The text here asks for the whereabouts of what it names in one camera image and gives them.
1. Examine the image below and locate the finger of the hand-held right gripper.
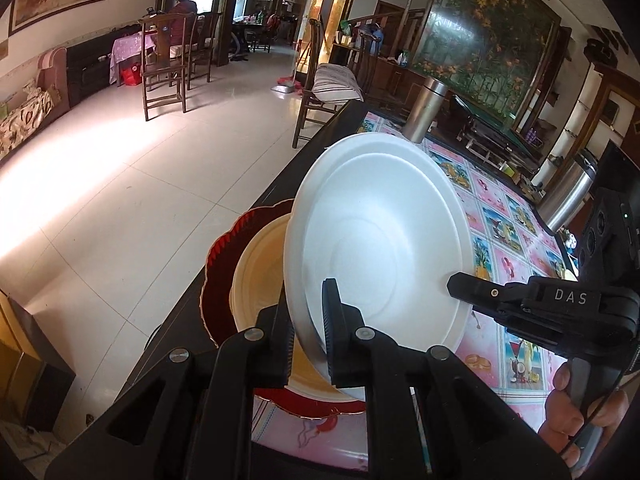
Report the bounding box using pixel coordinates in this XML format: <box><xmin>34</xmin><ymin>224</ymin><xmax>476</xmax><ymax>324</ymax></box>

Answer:
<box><xmin>470</xmin><ymin>305</ymin><xmax>572</xmax><ymax>357</ymax></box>
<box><xmin>446</xmin><ymin>271</ymin><xmax>604</xmax><ymax>314</ymax></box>

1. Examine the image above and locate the wooden cabinet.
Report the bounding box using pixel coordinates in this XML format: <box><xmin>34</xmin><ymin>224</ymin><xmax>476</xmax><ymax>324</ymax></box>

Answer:
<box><xmin>0</xmin><ymin>287</ymin><xmax>76</xmax><ymax>433</ymax></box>

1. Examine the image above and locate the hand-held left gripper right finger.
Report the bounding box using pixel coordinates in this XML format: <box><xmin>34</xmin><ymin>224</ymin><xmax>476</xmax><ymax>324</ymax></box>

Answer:
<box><xmin>321</xmin><ymin>277</ymin><xmax>571</xmax><ymax>480</ymax></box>

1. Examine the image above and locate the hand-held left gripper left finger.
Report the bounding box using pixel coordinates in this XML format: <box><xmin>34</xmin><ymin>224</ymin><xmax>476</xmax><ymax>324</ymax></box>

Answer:
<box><xmin>45</xmin><ymin>302</ymin><xmax>297</xmax><ymax>480</ymax></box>

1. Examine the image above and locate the dark wooden chair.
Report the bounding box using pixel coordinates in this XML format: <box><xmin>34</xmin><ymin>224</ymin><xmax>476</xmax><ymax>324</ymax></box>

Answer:
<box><xmin>187</xmin><ymin>11</ymin><xmax>223</xmax><ymax>91</ymax></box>
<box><xmin>138</xmin><ymin>12</ymin><xmax>197</xmax><ymax>122</ymax></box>
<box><xmin>292</xmin><ymin>18</ymin><xmax>381</xmax><ymax>149</ymax></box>

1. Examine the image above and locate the large red glass plate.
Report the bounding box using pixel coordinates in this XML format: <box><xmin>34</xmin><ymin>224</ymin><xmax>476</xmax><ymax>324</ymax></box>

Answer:
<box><xmin>200</xmin><ymin>198</ymin><xmax>371</xmax><ymax>420</ymax></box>

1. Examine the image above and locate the wooden sideboard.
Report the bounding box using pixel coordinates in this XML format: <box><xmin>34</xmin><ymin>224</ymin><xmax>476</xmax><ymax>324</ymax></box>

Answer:
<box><xmin>330</xmin><ymin>42</ymin><xmax>426</xmax><ymax>106</ymax></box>

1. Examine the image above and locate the striped pillow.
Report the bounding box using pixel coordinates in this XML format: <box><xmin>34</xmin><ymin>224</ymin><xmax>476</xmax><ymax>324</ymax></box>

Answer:
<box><xmin>312</xmin><ymin>63</ymin><xmax>364</xmax><ymax>103</ymax></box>

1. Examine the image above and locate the pink sofa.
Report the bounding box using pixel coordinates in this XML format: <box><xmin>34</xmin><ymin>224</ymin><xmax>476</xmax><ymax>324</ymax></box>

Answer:
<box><xmin>0</xmin><ymin>47</ymin><xmax>71</xmax><ymax>166</ymax></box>

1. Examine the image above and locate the leaf print blanket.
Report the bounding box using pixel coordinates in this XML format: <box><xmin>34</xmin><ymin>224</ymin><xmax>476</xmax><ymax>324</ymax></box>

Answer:
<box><xmin>0</xmin><ymin>91</ymin><xmax>55</xmax><ymax>161</ymax></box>

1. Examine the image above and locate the white bowl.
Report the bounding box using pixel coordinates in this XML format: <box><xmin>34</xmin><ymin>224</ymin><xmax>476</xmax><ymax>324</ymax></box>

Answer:
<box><xmin>229</xmin><ymin>212</ymin><xmax>368</xmax><ymax>403</ymax></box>
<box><xmin>283</xmin><ymin>132</ymin><xmax>476</xmax><ymax>388</ymax></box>

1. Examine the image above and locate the printed plastic tablecloth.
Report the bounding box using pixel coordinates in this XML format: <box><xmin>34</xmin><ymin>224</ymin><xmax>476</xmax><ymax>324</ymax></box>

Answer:
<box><xmin>250</xmin><ymin>110</ymin><xmax>596</xmax><ymax>476</ymax></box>

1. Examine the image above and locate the glass top tv stand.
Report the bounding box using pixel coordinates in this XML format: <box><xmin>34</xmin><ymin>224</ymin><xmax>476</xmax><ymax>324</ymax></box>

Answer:
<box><xmin>450</xmin><ymin>94</ymin><xmax>546</xmax><ymax>171</ymax></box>

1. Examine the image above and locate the floral mural panel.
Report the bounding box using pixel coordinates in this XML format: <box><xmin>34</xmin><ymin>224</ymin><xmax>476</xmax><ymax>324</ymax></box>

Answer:
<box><xmin>410</xmin><ymin>0</ymin><xmax>563</xmax><ymax>121</ymax></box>

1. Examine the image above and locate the steel thermos bottle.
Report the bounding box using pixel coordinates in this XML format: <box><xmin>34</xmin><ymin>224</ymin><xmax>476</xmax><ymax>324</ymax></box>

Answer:
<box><xmin>401</xmin><ymin>78</ymin><xmax>449</xmax><ymax>145</ymax></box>

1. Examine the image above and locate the dark wooden table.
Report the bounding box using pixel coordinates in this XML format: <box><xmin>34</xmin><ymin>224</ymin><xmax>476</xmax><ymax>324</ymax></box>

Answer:
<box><xmin>117</xmin><ymin>99</ymin><xmax>601</xmax><ymax>480</ymax></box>

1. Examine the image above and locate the table with purple cloth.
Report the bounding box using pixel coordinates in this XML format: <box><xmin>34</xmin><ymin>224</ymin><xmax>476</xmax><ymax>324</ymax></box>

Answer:
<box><xmin>110</xmin><ymin>32</ymin><xmax>157</xmax><ymax>86</ymax></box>

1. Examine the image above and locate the person's right hand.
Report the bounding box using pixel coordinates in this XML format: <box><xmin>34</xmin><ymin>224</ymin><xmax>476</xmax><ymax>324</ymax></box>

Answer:
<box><xmin>537</xmin><ymin>362</ymin><xmax>631</xmax><ymax>471</ymax></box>

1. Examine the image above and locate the black low cabinet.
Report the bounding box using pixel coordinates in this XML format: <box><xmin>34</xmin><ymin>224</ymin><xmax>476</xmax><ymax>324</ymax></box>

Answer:
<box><xmin>66</xmin><ymin>22</ymin><xmax>143</xmax><ymax>108</ymax></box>

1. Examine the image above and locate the steel cylinder container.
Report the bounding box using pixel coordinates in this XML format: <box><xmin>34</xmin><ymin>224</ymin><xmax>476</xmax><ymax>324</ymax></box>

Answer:
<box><xmin>537</xmin><ymin>152</ymin><xmax>598</xmax><ymax>233</ymax></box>

